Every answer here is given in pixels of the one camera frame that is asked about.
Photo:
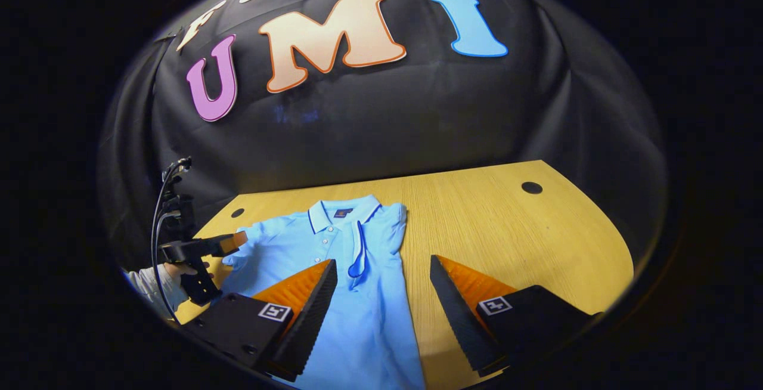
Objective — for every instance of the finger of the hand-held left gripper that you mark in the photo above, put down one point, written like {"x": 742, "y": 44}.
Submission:
{"x": 205, "y": 248}

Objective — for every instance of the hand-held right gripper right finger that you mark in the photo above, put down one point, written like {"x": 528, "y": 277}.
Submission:
{"x": 459, "y": 312}

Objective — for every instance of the black backdrop cloth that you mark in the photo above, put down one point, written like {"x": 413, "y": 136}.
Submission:
{"x": 387, "y": 115}

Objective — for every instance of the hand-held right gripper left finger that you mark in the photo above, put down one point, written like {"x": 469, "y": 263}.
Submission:
{"x": 310, "y": 318}

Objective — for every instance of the light blue T-shirt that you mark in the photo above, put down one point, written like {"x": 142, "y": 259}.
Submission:
{"x": 369, "y": 318}

